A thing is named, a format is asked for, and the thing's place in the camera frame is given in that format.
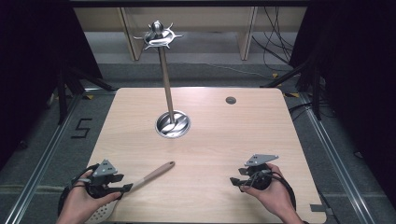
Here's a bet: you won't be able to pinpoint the white skimmer with wooden handle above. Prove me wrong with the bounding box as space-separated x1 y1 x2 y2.
84 161 177 224

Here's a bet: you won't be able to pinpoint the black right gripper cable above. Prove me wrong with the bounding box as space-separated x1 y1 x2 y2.
252 170 298 211

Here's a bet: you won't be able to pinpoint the black tape floor mark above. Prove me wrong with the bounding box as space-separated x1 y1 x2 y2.
70 118 93 140

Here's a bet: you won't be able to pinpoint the black tripod stand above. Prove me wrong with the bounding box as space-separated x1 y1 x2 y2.
260 58 323 121
56 62 117 126

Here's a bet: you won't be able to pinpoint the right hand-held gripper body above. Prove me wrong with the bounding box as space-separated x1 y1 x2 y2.
242 153 280 191

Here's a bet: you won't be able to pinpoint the grey tape strip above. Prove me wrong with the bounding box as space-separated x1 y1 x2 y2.
309 203 334 217

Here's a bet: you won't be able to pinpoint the person's right hand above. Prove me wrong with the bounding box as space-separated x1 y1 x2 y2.
240 162 301 222

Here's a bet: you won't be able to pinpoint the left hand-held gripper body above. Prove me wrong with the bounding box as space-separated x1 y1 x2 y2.
81 159 121 200

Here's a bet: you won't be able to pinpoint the metal utensil rack stand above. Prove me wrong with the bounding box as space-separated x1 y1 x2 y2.
133 20 191 140

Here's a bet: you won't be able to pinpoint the black curtain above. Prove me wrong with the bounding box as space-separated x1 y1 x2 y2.
289 0 396 202
0 0 105 171

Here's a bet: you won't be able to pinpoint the person's left hand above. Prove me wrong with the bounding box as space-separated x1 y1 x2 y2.
56 178 123 224

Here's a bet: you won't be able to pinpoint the wooden shelf unit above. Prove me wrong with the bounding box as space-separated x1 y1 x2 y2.
74 7 308 62

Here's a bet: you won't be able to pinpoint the metal floor rail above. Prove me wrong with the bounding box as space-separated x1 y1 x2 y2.
299 92 376 224
2 89 117 224

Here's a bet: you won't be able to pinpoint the black floor cables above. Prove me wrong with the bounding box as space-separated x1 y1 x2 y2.
287 101 336 121

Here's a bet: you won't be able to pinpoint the white floor cable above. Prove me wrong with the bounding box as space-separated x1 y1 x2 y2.
172 61 273 79

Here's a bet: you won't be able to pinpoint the black hanging cables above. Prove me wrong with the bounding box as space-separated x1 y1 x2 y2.
250 7 295 73

